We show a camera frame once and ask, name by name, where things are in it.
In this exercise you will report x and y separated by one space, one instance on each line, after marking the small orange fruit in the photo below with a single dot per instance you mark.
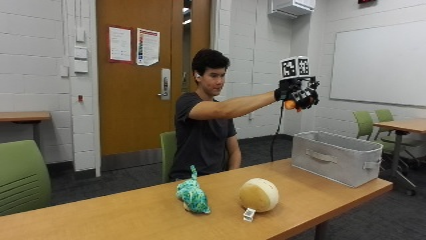
289 105

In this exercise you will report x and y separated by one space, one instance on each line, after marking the white marker cube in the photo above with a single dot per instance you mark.
294 66

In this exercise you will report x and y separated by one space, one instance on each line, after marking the grey fabric storage bin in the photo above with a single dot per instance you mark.
334 156

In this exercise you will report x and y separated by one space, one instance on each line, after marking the white whiteboard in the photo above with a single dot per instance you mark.
380 65

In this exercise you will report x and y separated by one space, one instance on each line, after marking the wooden side table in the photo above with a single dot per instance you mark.
24 116
401 133

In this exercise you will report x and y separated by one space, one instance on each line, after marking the white earbud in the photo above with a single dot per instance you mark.
196 75

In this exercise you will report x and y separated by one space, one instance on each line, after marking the the person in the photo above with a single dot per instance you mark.
201 133

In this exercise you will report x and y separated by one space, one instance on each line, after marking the round beige plush toy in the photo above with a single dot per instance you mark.
259 194

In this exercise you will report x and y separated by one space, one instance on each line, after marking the red exit sign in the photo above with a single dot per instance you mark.
366 1

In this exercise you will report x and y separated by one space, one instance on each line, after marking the white plush toy tag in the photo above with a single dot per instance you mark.
249 214

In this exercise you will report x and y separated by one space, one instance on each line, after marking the teal patterned soft toy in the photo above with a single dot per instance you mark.
192 195

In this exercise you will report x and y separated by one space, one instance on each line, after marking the red bordered paper poster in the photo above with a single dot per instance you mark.
148 46

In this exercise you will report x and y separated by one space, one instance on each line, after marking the wooden door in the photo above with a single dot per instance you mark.
133 83

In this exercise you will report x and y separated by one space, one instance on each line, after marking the white paper notice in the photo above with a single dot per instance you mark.
120 44

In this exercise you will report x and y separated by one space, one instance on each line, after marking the white wall mounted unit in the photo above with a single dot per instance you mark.
290 7

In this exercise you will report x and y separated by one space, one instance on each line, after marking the small red wall device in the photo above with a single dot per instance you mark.
80 98

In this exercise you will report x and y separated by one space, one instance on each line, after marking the white wall switch box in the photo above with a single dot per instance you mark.
80 66
80 52

